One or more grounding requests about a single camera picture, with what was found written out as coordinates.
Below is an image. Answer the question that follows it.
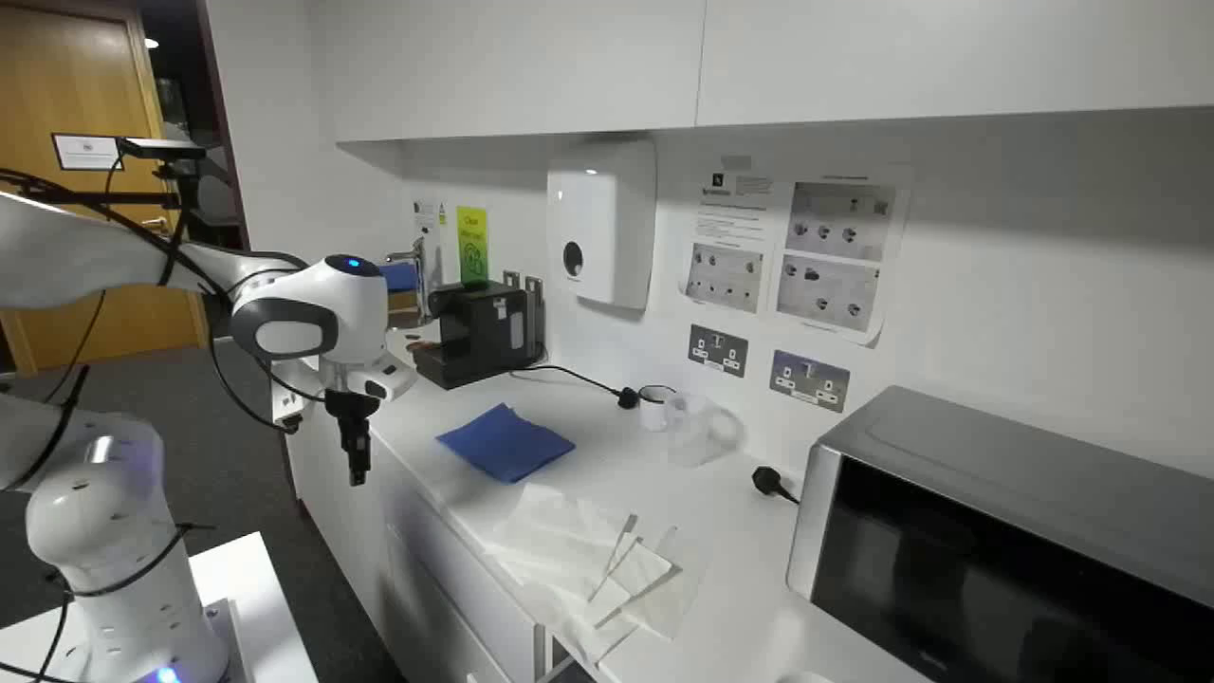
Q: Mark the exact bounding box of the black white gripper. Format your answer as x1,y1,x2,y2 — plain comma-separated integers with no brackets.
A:
271,353,415,486

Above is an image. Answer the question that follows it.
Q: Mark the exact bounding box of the blue towel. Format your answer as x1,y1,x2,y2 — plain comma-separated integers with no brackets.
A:
438,407,571,482

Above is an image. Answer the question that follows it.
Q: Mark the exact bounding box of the white robot base table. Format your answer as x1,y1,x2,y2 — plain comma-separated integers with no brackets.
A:
0,531,319,683

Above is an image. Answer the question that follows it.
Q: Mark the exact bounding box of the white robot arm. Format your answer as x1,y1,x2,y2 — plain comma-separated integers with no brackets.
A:
0,194,386,683

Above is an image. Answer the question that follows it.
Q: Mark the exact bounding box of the black coffee machine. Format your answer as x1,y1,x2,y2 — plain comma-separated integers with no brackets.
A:
413,274,544,392

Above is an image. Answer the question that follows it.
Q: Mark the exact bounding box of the white lower cabinet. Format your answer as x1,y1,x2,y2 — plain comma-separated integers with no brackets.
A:
289,417,591,683

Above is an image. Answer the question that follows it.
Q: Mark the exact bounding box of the white cabinet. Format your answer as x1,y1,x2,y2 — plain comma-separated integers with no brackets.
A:
289,417,591,683
310,0,1214,140

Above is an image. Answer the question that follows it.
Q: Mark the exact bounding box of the clear plastic bag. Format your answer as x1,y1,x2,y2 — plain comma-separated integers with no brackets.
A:
484,486,702,664

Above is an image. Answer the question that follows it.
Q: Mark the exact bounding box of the clear plastic cup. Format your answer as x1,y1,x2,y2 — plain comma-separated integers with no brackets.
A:
668,407,743,467

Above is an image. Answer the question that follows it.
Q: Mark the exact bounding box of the white upper cabinet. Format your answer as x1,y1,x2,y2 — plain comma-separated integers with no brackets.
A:
310,0,1214,140

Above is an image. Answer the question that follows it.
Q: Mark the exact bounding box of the black plug near microwave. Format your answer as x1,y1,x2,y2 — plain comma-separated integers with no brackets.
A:
749,467,800,506

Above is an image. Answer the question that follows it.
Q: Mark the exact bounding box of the wooden door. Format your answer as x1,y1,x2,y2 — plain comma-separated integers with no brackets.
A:
0,0,206,374

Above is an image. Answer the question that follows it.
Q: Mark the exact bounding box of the white instruction poster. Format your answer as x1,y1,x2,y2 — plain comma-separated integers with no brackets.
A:
678,156,907,344

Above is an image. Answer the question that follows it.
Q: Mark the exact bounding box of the silver black microwave oven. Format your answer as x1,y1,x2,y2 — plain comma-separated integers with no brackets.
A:
783,388,1214,683

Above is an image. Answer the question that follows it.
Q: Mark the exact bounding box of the yellow green wall label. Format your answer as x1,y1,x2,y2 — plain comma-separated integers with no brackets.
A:
456,204,490,285

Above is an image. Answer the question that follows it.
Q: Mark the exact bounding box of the black power cable with plug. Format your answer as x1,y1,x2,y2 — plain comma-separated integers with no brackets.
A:
525,359,646,415

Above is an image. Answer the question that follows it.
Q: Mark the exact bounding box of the white wall soap dispenser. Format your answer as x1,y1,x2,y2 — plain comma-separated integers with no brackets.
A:
544,140,654,310

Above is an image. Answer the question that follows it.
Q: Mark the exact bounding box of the black camera on stand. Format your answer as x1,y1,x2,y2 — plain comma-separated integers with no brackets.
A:
116,135,206,238

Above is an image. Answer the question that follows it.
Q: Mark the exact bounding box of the left wall power socket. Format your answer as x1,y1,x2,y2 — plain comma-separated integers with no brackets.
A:
685,326,747,374

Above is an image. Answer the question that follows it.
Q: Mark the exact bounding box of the wall power socket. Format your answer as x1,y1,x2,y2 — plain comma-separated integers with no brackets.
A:
768,348,850,415
685,326,747,374

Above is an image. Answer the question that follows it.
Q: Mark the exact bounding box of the right wall power socket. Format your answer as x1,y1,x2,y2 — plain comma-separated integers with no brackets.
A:
768,348,850,415

